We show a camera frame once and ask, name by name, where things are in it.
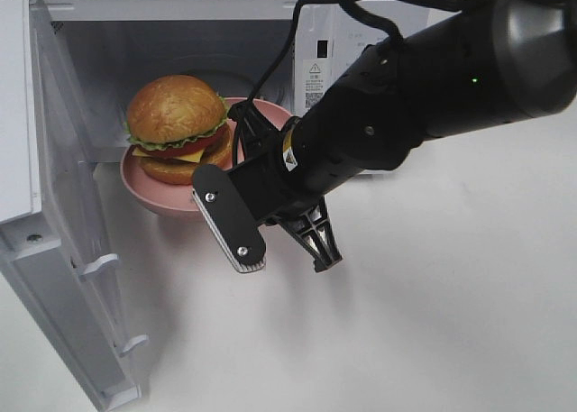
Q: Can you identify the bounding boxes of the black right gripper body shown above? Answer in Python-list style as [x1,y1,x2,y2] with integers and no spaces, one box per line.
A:
[228,118,334,223]

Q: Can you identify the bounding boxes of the white microwave oven body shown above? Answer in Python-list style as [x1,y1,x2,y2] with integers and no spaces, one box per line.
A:
[8,0,431,179]

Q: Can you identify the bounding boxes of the white microwave door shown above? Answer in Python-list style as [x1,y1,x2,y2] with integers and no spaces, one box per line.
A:
[1,0,145,411]

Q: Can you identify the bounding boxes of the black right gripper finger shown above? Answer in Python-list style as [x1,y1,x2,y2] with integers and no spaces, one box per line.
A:
[278,197,342,272]
[227,100,289,164]

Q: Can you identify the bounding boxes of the glass microwave turntable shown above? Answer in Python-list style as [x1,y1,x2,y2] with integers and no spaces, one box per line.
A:
[179,68,292,107]

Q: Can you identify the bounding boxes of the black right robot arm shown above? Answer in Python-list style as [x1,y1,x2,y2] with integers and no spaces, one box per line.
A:
[215,0,576,273]

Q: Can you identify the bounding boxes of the white warning label sticker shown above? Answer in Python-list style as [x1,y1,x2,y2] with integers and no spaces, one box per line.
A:
[302,59,326,111]

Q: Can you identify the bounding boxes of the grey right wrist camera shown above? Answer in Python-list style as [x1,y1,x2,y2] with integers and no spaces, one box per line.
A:
[192,164,266,274]

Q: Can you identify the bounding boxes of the burger with lettuce and cheese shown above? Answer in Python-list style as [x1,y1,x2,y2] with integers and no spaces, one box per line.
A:
[125,75,234,186]

